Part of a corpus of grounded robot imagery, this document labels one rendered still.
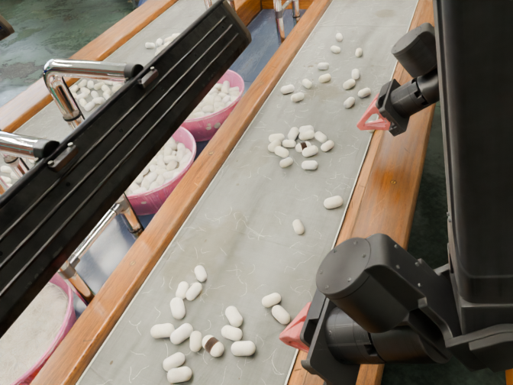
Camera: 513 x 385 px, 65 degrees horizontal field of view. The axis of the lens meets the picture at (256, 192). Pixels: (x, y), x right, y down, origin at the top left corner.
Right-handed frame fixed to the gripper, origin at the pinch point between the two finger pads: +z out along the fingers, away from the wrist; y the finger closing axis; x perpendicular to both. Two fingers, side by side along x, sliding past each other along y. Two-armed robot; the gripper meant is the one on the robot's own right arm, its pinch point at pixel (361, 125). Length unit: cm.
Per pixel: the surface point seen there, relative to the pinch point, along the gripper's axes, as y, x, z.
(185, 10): -73, -51, 72
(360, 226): 21.9, 7.0, -0.6
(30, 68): -133, -131, 281
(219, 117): -5.7, -19.2, 33.3
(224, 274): 37.0, -4.5, 16.4
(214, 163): 12.7, -15.1, 25.5
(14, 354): 61, -22, 38
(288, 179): 11.4, -2.4, 14.4
